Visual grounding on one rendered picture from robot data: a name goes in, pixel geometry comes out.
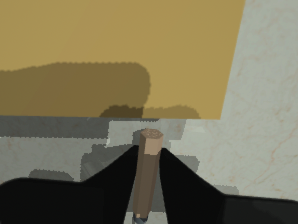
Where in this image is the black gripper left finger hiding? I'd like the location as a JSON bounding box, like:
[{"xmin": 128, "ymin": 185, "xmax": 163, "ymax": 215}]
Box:
[{"xmin": 0, "ymin": 145, "xmax": 139, "ymax": 224}]

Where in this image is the tan panel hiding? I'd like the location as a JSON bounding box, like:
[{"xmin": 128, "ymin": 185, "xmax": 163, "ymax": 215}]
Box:
[{"xmin": 0, "ymin": 0, "xmax": 246, "ymax": 120}]

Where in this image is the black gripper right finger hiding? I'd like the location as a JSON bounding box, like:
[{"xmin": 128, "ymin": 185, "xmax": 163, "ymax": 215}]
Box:
[{"xmin": 159, "ymin": 148, "xmax": 298, "ymax": 224}]

